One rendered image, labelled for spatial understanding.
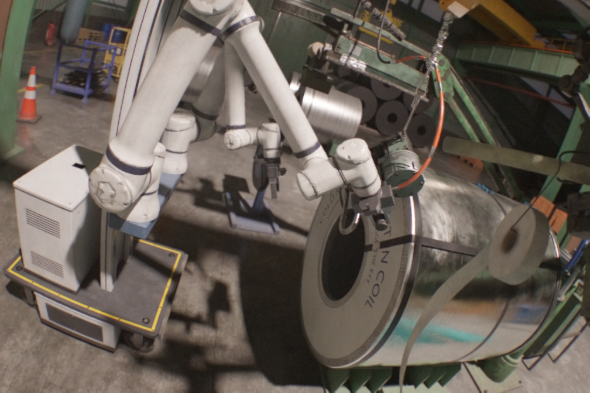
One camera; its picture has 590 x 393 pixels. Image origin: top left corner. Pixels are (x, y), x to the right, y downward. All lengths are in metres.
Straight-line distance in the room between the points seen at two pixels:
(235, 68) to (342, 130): 5.15
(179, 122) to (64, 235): 0.75
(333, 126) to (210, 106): 4.89
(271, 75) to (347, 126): 5.56
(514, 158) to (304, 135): 0.59
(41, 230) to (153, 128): 0.87
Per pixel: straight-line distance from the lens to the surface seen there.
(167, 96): 0.84
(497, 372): 2.95
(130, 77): 1.21
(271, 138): 1.50
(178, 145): 1.56
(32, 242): 1.67
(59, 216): 1.45
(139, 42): 1.19
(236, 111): 1.42
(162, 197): 1.38
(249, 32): 0.94
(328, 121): 6.32
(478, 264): 0.79
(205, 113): 1.64
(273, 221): 3.24
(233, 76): 1.42
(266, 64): 0.93
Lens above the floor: 1.60
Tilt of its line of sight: 19 degrees down
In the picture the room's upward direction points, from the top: 21 degrees clockwise
